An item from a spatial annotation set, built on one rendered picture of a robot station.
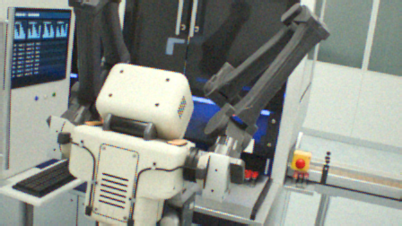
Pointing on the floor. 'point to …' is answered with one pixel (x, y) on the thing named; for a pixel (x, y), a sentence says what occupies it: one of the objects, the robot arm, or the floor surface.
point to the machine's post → (286, 129)
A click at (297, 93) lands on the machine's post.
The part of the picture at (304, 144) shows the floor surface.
